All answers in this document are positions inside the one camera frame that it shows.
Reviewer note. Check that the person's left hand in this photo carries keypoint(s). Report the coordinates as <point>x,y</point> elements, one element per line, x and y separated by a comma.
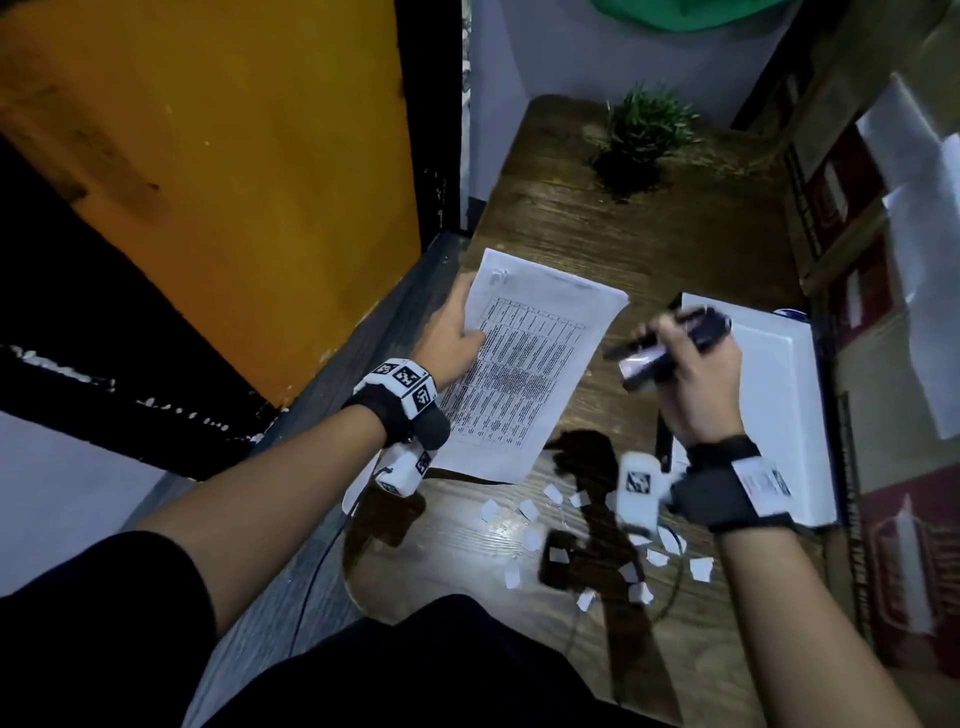
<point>442,341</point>

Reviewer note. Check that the green cloth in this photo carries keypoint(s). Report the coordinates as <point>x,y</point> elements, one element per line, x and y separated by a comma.
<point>686,11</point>

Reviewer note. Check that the printed white paper sheet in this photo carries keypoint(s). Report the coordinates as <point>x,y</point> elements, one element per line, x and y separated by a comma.
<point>525,360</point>

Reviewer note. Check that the blue round lid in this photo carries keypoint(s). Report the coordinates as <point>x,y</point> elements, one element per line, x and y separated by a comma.
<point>792,311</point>

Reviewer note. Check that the black wristband with marker block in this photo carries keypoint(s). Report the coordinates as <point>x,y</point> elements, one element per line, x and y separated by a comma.
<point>401,401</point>

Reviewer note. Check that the orange panel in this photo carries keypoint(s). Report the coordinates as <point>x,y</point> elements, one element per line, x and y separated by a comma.
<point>225,172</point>

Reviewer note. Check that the person's right forearm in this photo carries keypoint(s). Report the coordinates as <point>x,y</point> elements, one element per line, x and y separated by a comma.
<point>802,622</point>

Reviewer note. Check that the person's right hand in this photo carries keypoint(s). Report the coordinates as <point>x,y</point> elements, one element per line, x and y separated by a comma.
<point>705,397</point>

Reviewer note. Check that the small green potted plant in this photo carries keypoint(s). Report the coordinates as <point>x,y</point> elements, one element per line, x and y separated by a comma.
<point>645,135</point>

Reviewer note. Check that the person's right thumb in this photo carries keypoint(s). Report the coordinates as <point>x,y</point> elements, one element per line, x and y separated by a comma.
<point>654,328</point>

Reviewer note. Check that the cardboard box with red print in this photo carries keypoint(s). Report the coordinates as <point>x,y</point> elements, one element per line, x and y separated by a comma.
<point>900,525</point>

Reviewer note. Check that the white flat box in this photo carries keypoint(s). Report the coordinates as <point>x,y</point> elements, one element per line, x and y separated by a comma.
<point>780,412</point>

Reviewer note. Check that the white paper sheets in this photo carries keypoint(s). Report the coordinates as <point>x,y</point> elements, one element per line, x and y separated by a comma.
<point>926,262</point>

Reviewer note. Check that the black stapler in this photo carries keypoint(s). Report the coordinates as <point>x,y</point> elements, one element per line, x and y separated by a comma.
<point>667,346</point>

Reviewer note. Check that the scattered white paper scraps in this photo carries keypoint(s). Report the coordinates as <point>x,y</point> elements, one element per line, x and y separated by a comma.
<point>592,547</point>

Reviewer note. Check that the black door frame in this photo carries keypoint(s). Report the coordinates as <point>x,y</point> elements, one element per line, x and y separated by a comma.
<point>431,112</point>

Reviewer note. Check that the person's left thumb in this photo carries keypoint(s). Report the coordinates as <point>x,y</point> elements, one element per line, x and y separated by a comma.
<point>472,343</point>

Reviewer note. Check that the black wristband with white label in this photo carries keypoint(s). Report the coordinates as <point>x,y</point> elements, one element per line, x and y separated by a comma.
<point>731,487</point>

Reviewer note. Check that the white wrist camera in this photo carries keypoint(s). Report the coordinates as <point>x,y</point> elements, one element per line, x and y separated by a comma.
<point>401,469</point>
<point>641,491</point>

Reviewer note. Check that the person's left forearm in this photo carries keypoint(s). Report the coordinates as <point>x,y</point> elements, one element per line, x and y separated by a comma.
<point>270,502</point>

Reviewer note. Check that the person's black shirt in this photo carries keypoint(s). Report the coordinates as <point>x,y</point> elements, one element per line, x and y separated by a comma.
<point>420,667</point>

